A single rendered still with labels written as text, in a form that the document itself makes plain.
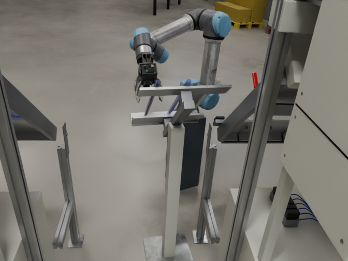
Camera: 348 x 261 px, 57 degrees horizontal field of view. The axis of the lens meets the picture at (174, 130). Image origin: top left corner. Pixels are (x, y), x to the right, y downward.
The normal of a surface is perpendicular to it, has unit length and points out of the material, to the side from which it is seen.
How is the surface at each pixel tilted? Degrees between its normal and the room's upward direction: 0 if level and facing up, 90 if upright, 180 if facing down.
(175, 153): 90
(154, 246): 0
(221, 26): 82
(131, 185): 0
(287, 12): 90
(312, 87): 90
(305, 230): 0
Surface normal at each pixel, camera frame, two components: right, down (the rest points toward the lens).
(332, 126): -1.00, 0.00
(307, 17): 0.08, 0.51
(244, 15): 0.39, 0.48
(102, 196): 0.05, -0.86
